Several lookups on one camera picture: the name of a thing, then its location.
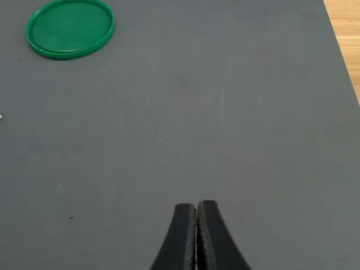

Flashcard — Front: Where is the dark grey mat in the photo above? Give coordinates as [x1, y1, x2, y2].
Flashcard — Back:
[0, 0, 360, 270]

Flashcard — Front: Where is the round green plastic lid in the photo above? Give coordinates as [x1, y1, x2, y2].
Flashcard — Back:
[25, 0, 115, 60]

